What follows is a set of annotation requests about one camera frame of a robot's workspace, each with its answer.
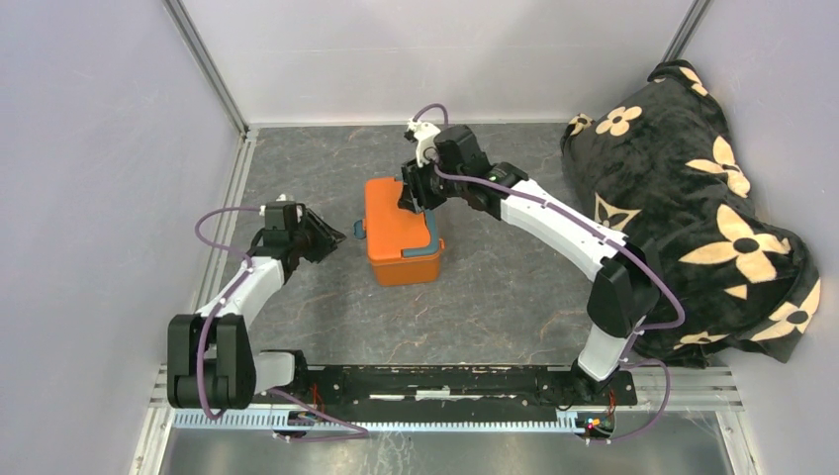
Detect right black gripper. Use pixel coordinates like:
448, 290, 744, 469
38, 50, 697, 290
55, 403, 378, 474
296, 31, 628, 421
398, 149, 466, 214

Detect orange medicine kit box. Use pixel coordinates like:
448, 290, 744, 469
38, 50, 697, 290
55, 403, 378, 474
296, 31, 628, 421
353, 177, 445, 286

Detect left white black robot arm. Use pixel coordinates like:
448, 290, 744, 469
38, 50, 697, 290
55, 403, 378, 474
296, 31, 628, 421
166, 200, 346, 419

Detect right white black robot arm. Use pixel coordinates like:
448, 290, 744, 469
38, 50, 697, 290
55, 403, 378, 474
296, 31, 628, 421
398, 119, 662, 404

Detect black floral blanket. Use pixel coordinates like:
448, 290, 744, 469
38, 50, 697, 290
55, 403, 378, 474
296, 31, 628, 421
560, 60, 821, 368

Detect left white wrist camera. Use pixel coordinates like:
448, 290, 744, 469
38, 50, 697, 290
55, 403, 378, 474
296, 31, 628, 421
258, 193, 302, 216

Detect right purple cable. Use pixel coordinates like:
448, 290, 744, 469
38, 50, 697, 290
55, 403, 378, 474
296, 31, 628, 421
411, 102, 687, 444

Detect black mounting base rail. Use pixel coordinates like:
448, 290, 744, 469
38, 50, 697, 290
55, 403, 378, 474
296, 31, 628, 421
285, 365, 638, 423

